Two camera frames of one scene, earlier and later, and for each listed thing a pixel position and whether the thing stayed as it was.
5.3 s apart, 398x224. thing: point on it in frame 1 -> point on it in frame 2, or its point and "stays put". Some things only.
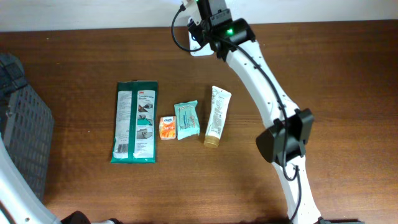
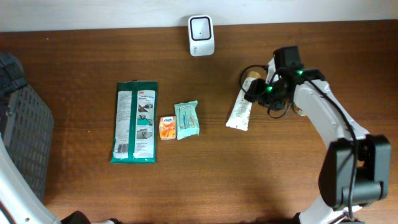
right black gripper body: [203, 30] -> [271, 93]
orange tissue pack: [167, 127] stays put
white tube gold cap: [220, 104] -> [239, 117]
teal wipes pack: [188, 122] stays put
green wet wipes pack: [135, 122] stays put
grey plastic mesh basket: [26, 124] stays put
